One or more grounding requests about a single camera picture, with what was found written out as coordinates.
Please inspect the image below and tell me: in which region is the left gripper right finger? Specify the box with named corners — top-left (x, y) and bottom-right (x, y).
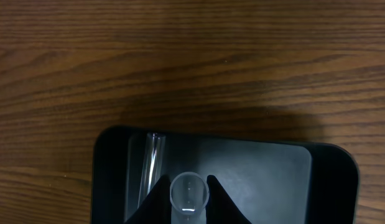
top-left (205, 174), bottom-right (253, 224)

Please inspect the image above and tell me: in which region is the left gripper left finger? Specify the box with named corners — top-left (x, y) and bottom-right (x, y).
top-left (123, 174), bottom-right (173, 224)

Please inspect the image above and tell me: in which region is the clear test tube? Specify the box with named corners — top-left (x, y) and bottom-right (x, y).
top-left (169, 171), bottom-right (210, 224)
top-left (136, 132), bottom-right (167, 209)

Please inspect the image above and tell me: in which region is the black tray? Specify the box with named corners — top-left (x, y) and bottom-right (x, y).
top-left (91, 125), bottom-right (360, 224)

